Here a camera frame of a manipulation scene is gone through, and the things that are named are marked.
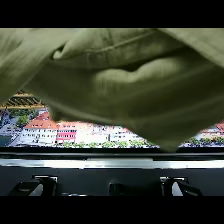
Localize silver frame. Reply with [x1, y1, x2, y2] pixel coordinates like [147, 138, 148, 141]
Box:
[0, 156, 224, 197]

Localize olive green long-sleeved shirt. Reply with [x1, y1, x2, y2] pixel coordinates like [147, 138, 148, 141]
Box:
[0, 28, 224, 153]

